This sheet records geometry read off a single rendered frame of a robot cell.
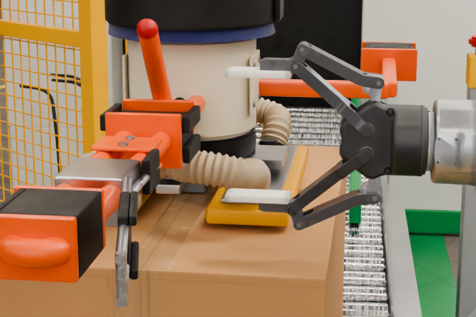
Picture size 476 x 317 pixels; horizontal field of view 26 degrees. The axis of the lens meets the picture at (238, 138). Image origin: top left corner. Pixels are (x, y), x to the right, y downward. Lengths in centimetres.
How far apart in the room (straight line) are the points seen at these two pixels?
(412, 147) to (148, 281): 31
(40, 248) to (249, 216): 51
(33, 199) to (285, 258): 41
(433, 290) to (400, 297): 170
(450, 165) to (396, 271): 108
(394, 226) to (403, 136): 136
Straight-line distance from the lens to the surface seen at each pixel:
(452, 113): 107
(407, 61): 161
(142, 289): 113
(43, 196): 82
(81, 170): 92
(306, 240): 121
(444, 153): 106
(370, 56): 161
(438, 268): 391
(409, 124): 107
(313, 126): 371
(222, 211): 123
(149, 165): 95
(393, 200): 262
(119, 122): 110
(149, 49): 112
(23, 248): 76
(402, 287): 205
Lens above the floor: 133
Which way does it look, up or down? 13 degrees down
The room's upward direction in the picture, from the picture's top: straight up
